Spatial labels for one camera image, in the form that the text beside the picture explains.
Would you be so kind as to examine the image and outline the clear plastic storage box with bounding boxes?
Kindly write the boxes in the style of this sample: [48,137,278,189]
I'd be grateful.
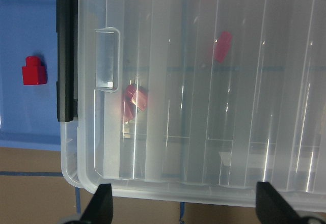
[60,0,326,194]

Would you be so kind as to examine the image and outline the black box latch handle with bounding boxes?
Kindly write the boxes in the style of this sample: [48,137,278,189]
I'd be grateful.
[56,0,78,122]

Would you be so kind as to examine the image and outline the red block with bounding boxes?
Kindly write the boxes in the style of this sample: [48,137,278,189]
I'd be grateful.
[22,56,47,86]
[131,87,148,111]
[124,83,137,123]
[213,31,233,63]

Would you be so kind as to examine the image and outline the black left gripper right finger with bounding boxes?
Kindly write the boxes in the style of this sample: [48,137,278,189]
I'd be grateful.
[255,182,309,224]

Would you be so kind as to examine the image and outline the clear plastic box lid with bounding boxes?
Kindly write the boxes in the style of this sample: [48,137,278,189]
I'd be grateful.
[76,0,326,213]

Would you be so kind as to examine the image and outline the red block under lid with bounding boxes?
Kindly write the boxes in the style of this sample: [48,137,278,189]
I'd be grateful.
[213,31,233,63]

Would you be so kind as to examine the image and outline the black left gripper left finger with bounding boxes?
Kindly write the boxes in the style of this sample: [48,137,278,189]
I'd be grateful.
[78,184,114,224]

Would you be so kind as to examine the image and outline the blue plastic tray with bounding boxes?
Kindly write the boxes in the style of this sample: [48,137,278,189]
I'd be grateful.
[1,0,61,151]

